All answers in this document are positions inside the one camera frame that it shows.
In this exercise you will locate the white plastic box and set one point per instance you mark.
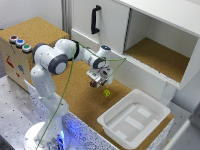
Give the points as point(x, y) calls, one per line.
point(133, 120)

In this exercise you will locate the wooden drawer box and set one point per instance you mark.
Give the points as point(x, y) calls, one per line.
point(36, 30)

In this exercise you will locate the purple block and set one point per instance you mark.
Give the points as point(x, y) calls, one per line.
point(93, 84)

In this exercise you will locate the white cabinet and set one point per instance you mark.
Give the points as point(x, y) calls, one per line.
point(160, 20)

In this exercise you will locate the yellow block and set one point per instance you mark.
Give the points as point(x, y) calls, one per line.
point(106, 92)

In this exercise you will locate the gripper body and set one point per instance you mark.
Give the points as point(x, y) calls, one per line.
point(101, 74)

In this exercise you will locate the blue button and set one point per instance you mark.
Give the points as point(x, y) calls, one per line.
point(20, 42)

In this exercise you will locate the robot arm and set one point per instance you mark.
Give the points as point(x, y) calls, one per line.
point(50, 60)

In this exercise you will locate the white sliding door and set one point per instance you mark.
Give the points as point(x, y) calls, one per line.
point(111, 20)

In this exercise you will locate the red button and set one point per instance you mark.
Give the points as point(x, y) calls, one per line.
point(13, 39)

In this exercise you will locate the green button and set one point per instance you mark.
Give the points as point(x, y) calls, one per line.
point(26, 48)

